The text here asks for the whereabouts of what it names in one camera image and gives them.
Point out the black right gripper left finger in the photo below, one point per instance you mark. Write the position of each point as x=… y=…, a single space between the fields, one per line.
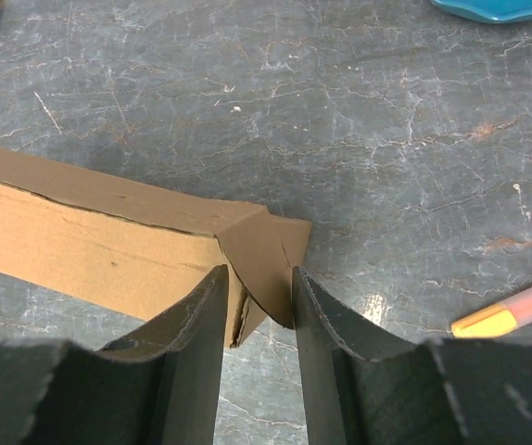
x=158 y=384

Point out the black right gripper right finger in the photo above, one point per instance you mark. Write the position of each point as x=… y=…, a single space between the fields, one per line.
x=363 y=385

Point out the peach highlighter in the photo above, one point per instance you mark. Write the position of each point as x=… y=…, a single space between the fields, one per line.
x=498 y=319

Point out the blue dotted plate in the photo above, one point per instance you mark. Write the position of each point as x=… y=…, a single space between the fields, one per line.
x=488 y=11

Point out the brown cardboard box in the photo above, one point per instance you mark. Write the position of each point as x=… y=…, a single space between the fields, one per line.
x=139 y=249

